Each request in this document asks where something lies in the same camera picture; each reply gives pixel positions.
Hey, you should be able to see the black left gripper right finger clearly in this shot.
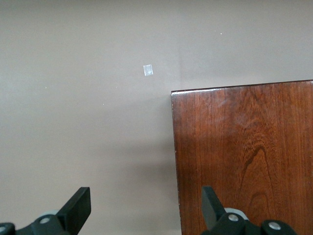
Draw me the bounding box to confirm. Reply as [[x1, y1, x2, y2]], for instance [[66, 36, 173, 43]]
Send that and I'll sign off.
[[201, 186, 298, 235]]

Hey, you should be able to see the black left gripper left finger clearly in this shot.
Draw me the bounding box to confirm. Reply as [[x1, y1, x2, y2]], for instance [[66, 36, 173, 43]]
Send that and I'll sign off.
[[14, 187, 91, 235]]

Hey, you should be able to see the dark brown wooden cabinet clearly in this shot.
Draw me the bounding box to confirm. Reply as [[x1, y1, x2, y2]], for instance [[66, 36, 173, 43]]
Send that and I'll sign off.
[[170, 80, 313, 235]]

